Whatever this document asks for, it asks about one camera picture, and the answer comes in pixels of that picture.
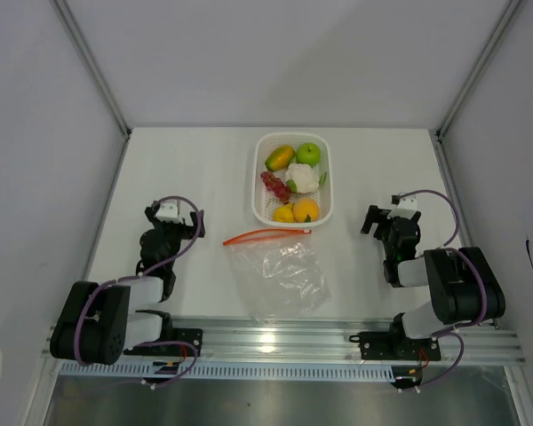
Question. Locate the yellow green mango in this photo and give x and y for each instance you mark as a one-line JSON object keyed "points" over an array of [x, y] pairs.
{"points": [[280, 158]]}

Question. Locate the aluminium mounting rail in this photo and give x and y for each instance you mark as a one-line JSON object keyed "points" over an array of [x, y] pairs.
{"points": [[324, 341]]}

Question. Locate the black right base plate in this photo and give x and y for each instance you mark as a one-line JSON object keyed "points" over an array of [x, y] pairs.
{"points": [[396, 347]]}

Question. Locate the yellow bell pepper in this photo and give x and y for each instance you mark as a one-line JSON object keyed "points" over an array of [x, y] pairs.
{"points": [[284, 214]]}

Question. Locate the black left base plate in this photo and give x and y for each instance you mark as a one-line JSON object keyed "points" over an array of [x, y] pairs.
{"points": [[180, 342]]}

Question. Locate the clear orange zip bag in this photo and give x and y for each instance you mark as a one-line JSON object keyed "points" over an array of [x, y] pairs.
{"points": [[277, 273]]}

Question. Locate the white slotted cable duct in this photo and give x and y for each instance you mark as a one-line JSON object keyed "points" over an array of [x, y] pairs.
{"points": [[237, 371]]}

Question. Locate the white perforated plastic basket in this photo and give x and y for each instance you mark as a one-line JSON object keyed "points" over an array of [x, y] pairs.
{"points": [[264, 203]]}

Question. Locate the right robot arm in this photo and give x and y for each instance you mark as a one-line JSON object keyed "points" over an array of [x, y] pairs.
{"points": [[463, 289]]}

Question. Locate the red grape bunch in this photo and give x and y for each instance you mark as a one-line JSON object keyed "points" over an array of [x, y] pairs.
{"points": [[276, 186]]}

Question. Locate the right aluminium frame post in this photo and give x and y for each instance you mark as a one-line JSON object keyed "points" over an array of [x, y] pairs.
{"points": [[489, 49]]}

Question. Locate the white cauliflower with leaves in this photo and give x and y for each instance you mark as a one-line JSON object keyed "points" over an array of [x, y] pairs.
{"points": [[302, 178]]}

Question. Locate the left aluminium frame post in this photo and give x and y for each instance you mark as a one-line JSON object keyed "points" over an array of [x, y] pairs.
{"points": [[83, 50]]}

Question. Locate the orange peach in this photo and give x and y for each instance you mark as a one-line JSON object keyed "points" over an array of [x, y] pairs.
{"points": [[306, 210]]}

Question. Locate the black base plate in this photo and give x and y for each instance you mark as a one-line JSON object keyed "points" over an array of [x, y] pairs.
{"points": [[396, 347], [180, 342]]}

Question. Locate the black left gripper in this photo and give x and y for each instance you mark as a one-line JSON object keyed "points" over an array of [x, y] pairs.
{"points": [[187, 232]]}

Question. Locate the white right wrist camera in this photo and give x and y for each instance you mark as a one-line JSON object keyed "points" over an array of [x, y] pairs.
{"points": [[407, 207]]}

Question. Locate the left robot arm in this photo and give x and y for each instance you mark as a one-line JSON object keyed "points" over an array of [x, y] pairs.
{"points": [[100, 322]]}

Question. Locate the aluminium frame post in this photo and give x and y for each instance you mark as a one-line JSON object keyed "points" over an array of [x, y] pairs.
{"points": [[489, 49], [83, 50]]}

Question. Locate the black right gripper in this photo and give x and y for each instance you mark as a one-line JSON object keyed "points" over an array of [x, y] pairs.
{"points": [[374, 214]]}

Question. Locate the green apple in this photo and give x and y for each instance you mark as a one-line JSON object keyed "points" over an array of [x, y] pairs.
{"points": [[308, 153]]}

